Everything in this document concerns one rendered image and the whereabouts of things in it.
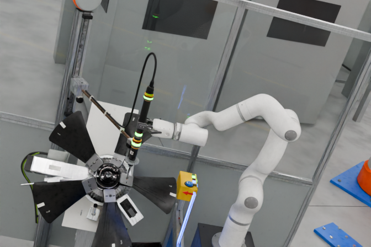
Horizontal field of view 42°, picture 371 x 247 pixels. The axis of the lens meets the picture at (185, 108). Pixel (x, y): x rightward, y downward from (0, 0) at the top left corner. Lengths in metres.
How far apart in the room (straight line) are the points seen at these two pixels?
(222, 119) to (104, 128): 0.76
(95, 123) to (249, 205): 0.95
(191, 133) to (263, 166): 0.37
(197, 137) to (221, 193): 1.14
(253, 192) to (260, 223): 1.24
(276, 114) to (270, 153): 0.20
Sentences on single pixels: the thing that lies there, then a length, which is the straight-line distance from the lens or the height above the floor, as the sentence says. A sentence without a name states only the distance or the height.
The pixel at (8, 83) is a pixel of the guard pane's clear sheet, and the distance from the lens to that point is 3.13.
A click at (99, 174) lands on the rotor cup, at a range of 2.39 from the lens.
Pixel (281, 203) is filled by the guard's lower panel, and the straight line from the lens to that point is 3.49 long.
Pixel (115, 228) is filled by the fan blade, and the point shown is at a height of 1.00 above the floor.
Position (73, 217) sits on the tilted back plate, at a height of 0.87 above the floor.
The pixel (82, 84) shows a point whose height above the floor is 1.42.
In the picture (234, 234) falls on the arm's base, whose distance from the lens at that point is 2.53.
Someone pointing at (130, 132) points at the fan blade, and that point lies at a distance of 2.49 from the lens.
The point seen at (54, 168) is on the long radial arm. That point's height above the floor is 1.11.
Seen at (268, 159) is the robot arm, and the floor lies 1.52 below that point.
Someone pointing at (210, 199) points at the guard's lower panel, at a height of 0.70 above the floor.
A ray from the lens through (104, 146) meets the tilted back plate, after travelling 2.69.
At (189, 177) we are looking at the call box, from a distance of 2.82.
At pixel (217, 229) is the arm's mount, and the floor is 0.95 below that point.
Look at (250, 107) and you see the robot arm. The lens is 2.21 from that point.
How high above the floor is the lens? 2.55
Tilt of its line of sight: 24 degrees down
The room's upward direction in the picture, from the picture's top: 17 degrees clockwise
